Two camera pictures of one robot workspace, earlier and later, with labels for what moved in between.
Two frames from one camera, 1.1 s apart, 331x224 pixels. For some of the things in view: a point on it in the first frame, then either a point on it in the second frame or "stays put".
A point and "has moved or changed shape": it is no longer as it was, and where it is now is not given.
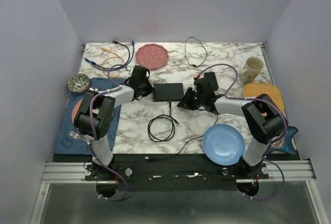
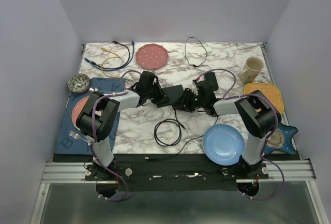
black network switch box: (165, 92) has moved or changed shape
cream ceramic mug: (253, 67) stays put
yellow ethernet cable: (118, 56) stays put
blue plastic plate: (223, 144) stays put
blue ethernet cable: (108, 70) stays put
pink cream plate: (75, 110) stays put
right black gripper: (186, 103) stays put
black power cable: (188, 145) → (196, 52)
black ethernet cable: (116, 42) stays put
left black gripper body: (147, 88) → (155, 94)
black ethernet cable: (164, 116) → (179, 125)
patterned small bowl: (78, 83) stays put
